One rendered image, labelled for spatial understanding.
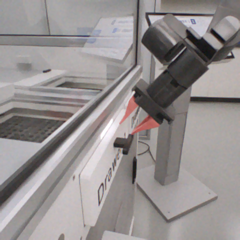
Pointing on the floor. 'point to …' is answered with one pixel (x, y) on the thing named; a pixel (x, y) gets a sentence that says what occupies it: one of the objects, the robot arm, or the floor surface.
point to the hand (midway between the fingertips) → (128, 126)
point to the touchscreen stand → (173, 170)
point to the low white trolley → (118, 236)
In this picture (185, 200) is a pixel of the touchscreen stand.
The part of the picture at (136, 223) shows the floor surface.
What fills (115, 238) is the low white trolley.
